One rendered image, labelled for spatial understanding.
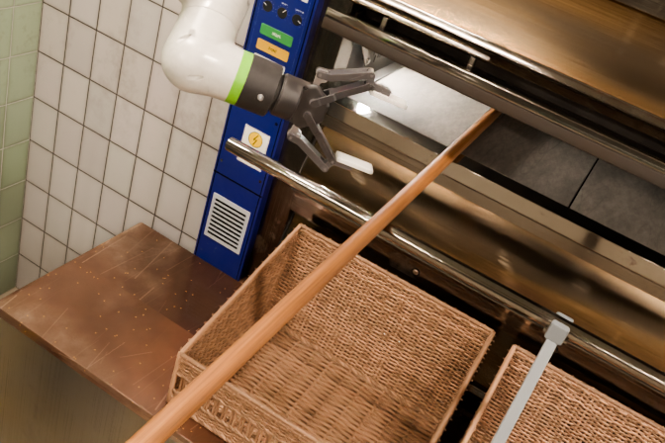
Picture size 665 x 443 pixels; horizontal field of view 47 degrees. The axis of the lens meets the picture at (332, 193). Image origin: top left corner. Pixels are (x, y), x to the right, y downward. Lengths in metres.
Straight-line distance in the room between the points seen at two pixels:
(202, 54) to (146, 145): 0.99
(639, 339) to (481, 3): 0.80
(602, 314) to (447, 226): 0.39
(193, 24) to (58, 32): 1.09
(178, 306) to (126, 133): 0.54
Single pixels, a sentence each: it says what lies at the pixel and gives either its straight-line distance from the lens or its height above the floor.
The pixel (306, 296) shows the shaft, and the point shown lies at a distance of 1.14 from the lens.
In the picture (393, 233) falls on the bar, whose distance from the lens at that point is 1.42.
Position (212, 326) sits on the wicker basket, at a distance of 1.75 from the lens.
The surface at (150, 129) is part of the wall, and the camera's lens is 2.18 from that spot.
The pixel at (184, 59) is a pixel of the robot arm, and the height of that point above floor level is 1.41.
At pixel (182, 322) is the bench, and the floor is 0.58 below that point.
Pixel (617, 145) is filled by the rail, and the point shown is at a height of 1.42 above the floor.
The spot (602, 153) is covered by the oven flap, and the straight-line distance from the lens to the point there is 1.49.
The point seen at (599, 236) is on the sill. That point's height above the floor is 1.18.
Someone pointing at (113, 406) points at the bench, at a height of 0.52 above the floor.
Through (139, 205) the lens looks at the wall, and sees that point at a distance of 2.31.
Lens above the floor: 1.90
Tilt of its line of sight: 30 degrees down
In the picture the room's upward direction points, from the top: 19 degrees clockwise
